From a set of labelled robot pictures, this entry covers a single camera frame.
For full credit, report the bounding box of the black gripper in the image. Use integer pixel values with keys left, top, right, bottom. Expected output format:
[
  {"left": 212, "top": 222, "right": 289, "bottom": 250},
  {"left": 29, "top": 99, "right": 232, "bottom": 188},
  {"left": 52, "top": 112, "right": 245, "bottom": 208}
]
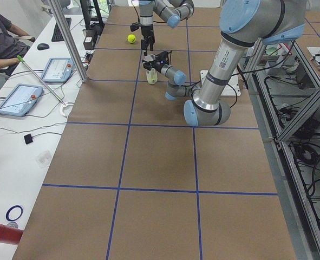
[
  {"left": 141, "top": 24, "right": 155, "bottom": 51},
  {"left": 142, "top": 49, "right": 163, "bottom": 71}
]

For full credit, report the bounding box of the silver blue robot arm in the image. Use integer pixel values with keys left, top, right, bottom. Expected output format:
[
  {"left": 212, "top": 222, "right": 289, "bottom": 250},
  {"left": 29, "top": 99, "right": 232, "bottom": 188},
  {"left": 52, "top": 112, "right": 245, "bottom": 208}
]
[
  {"left": 138, "top": 0, "right": 194, "bottom": 56},
  {"left": 143, "top": 1, "right": 306, "bottom": 126}
]

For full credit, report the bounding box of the small electronics board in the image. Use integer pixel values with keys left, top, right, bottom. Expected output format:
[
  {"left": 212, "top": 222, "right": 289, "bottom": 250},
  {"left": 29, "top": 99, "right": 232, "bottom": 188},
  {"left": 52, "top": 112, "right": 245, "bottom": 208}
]
[{"left": 84, "top": 52, "right": 93, "bottom": 63}]

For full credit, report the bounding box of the black box with label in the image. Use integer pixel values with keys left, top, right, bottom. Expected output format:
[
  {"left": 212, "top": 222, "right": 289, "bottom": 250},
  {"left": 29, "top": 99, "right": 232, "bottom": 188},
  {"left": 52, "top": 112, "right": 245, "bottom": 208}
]
[{"left": 83, "top": 30, "right": 97, "bottom": 50}]

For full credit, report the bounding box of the black monitor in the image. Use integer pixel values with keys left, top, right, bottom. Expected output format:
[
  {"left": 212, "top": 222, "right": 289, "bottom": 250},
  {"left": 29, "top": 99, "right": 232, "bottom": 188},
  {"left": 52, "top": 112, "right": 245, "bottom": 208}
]
[{"left": 80, "top": 0, "right": 105, "bottom": 31}]

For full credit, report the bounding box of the upper teach pendant tablet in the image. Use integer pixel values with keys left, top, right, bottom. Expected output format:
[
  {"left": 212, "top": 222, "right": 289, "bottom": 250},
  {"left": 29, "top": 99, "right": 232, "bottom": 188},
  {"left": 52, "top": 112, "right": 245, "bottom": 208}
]
[{"left": 41, "top": 57, "right": 75, "bottom": 83}]

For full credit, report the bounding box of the teach pendant tablet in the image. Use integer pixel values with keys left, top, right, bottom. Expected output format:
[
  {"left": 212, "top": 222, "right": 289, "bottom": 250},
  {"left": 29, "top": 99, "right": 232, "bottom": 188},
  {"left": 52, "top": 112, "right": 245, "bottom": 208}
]
[
  {"left": 0, "top": 83, "right": 43, "bottom": 117},
  {"left": 41, "top": 57, "right": 75, "bottom": 83}
]

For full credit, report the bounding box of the black keyboard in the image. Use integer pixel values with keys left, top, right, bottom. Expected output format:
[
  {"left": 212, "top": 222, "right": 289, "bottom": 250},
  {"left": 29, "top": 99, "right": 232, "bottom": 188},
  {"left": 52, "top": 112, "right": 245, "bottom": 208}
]
[{"left": 51, "top": 17, "right": 72, "bottom": 42}]

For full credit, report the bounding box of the black computer mouse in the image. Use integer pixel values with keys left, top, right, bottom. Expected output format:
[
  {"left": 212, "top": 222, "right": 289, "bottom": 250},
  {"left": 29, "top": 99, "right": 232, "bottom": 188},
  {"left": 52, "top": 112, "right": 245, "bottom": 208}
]
[{"left": 37, "top": 43, "right": 50, "bottom": 50}]

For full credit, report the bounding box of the metal rod green tip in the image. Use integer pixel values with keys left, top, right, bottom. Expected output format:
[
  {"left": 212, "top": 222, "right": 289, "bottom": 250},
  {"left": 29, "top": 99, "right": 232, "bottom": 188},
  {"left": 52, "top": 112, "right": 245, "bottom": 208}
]
[{"left": 17, "top": 55, "right": 67, "bottom": 107}]

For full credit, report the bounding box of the lower teach pendant tablet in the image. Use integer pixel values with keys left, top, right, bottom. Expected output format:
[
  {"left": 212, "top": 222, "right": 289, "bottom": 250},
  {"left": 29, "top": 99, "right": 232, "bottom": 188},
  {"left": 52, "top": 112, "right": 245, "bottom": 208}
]
[{"left": 0, "top": 83, "right": 43, "bottom": 117}]

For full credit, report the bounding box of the seated person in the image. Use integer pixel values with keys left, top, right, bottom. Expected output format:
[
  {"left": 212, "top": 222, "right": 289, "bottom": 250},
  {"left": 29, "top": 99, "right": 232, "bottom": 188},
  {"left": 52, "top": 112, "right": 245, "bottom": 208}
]
[{"left": 0, "top": 14, "right": 30, "bottom": 76}]

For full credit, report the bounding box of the small black square pad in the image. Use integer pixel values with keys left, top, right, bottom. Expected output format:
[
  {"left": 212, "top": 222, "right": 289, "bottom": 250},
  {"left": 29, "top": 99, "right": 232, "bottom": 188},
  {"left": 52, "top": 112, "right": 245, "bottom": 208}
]
[{"left": 24, "top": 133, "right": 33, "bottom": 145}]

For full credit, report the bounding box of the red cylinder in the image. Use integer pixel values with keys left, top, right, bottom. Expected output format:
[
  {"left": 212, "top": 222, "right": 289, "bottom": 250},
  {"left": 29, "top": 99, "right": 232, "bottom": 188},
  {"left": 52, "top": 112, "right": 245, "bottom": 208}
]
[{"left": 0, "top": 224, "right": 23, "bottom": 245}]

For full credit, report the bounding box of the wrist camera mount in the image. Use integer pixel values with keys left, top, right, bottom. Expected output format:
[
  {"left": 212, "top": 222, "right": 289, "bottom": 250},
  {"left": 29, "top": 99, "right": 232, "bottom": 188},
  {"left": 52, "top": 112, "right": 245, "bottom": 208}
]
[{"left": 130, "top": 22, "right": 142, "bottom": 32}]

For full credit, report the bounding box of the aluminium frame post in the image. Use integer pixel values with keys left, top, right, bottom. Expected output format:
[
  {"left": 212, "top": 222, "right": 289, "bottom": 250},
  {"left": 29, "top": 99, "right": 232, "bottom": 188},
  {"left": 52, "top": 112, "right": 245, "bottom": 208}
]
[{"left": 48, "top": 0, "right": 87, "bottom": 83}]

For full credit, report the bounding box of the aluminium frame rack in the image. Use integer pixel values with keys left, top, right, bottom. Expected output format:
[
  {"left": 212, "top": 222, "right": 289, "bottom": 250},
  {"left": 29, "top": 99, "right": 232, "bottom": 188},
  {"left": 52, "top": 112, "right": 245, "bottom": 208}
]
[{"left": 241, "top": 40, "right": 320, "bottom": 259}]

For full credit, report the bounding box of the blue tape ring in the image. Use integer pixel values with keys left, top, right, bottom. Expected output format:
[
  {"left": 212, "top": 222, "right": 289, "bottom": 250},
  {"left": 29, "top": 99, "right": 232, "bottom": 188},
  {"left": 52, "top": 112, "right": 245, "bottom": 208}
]
[{"left": 6, "top": 205, "right": 24, "bottom": 220}]

